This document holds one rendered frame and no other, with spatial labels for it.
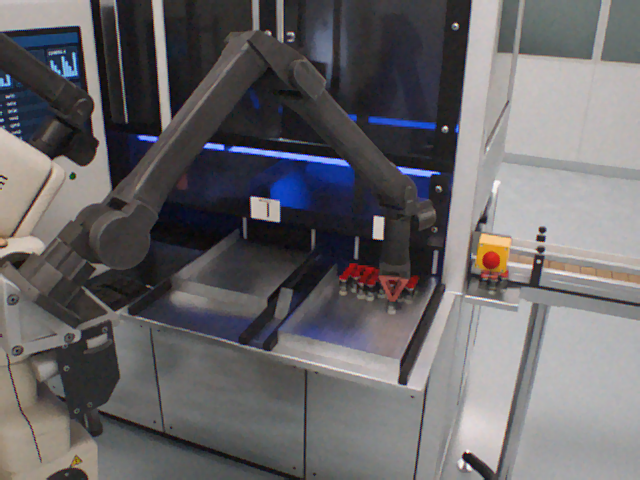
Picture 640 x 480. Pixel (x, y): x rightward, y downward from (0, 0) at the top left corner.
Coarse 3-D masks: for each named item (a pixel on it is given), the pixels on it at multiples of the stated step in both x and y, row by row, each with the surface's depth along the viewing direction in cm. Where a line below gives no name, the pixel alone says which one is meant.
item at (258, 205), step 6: (252, 198) 152; (258, 198) 151; (252, 204) 153; (258, 204) 152; (264, 204) 151; (270, 204) 151; (276, 204) 150; (252, 210) 153; (258, 210) 153; (264, 210) 152; (270, 210) 151; (276, 210) 151; (252, 216) 154; (258, 216) 153; (264, 216) 153; (270, 216) 152; (276, 216) 151
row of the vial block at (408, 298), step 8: (344, 272) 139; (352, 280) 139; (376, 280) 137; (392, 280) 136; (352, 288) 139; (376, 288) 137; (392, 288) 135; (408, 288) 133; (384, 296) 137; (400, 296) 135; (408, 296) 134
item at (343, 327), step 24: (336, 264) 146; (336, 288) 142; (432, 288) 135; (312, 312) 131; (336, 312) 131; (360, 312) 131; (384, 312) 131; (408, 312) 132; (288, 336) 117; (312, 336) 122; (336, 336) 122; (360, 336) 122; (384, 336) 122; (408, 336) 123; (360, 360) 113; (384, 360) 111
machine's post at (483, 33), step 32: (480, 0) 114; (480, 32) 116; (480, 64) 119; (480, 96) 121; (480, 128) 124; (480, 160) 126; (448, 224) 135; (448, 256) 138; (448, 288) 141; (448, 352) 148; (448, 384) 151
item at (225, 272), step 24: (240, 240) 167; (192, 264) 146; (216, 264) 152; (240, 264) 153; (264, 264) 153; (288, 264) 153; (192, 288) 137; (216, 288) 134; (240, 288) 141; (264, 288) 141
